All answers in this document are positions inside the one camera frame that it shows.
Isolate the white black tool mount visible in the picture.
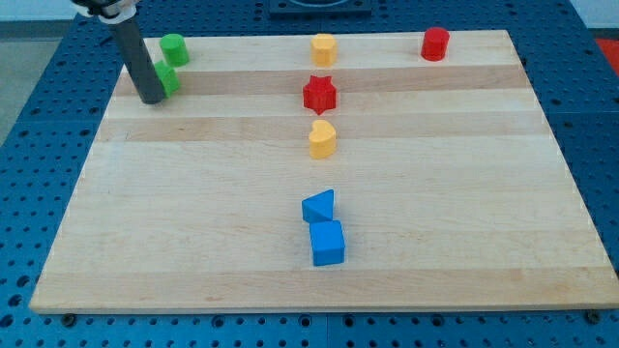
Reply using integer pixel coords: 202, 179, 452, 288
71, 0, 140, 24

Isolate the yellow heart block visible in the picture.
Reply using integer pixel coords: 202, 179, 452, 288
309, 120, 337, 160

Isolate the red cylinder block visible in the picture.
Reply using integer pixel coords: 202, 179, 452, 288
421, 27, 450, 62

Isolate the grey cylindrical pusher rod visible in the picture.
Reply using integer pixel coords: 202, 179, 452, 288
108, 17, 165, 104

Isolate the yellow pentagon block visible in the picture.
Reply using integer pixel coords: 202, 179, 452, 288
310, 33, 338, 68

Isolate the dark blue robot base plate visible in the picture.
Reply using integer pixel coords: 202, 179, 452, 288
266, 0, 373, 16

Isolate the green cylinder block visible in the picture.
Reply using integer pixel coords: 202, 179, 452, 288
160, 33, 190, 67

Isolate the blue cube block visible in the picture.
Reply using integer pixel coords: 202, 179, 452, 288
309, 220, 345, 267

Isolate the blue triangle block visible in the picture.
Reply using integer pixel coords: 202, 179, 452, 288
301, 189, 335, 223

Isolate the red star block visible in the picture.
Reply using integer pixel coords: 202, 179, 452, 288
303, 75, 338, 115

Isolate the wooden board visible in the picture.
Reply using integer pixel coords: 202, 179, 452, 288
30, 30, 618, 314

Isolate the green cube block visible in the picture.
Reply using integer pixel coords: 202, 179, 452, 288
154, 60, 181, 98

